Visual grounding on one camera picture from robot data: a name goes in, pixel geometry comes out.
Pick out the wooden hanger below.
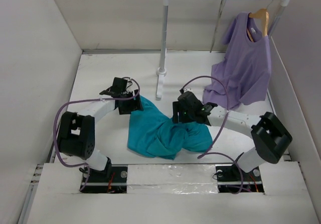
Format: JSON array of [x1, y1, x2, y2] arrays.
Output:
[[248, 8, 269, 37]]

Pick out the teal t shirt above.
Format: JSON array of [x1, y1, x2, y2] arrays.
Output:
[[127, 96, 212, 160]]

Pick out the grey metal hanger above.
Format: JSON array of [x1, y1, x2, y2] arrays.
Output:
[[210, 0, 227, 53]]

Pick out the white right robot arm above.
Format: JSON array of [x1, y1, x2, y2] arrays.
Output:
[[173, 91, 292, 180]]

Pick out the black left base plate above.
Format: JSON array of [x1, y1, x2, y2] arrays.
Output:
[[80, 165, 128, 194]]

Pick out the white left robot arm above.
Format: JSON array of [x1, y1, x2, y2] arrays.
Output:
[[57, 89, 143, 182]]

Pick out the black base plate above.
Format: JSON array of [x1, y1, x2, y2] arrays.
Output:
[[212, 164, 264, 193], [80, 165, 128, 194]]

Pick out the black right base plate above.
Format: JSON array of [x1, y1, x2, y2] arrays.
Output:
[[212, 164, 264, 193]]

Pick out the white clothes rack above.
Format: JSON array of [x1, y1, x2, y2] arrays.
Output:
[[155, 0, 290, 100]]

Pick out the purple t shirt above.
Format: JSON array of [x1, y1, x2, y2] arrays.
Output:
[[203, 12, 271, 109]]

